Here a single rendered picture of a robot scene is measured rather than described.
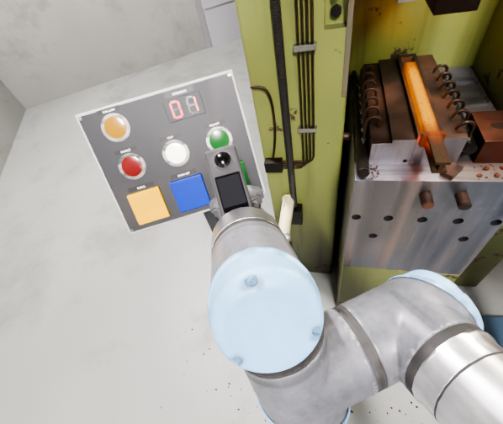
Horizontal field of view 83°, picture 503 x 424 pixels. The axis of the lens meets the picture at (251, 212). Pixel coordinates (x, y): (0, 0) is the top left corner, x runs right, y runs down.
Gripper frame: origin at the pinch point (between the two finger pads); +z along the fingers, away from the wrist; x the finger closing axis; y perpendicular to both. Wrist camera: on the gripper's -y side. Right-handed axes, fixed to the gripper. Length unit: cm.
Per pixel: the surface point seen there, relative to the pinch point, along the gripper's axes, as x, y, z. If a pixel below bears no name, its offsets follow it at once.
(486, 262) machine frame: 92, 73, 41
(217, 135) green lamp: -0.1, -9.6, 10.7
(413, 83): 55, -7, 25
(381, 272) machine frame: 42, 55, 32
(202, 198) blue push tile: -7.7, 2.7, 10.3
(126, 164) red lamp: -20.9, -9.3, 10.7
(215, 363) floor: -34, 93, 54
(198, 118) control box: -2.9, -14.2, 11.1
